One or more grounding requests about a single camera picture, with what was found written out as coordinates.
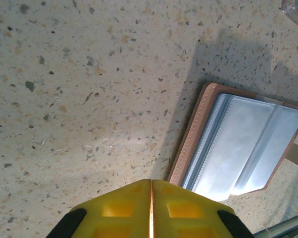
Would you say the clear plastic tray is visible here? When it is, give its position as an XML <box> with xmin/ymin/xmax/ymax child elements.
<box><xmin>280</xmin><ymin>0</ymin><xmax>298</xmax><ymax>28</ymax></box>

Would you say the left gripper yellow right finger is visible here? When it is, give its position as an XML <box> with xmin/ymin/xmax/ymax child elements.
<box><xmin>151</xmin><ymin>179</ymin><xmax>254</xmax><ymax>238</ymax></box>

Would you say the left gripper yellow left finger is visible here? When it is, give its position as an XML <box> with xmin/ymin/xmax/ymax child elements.
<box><xmin>46</xmin><ymin>178</ymin><xmax>153</xmax><ymax>238</ymax></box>

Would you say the brown leather card holder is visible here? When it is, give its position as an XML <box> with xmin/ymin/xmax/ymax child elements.
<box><xmin>166</xmin><ymin>82</ymin><xmax>298</xmax><ymax>202</ymax></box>

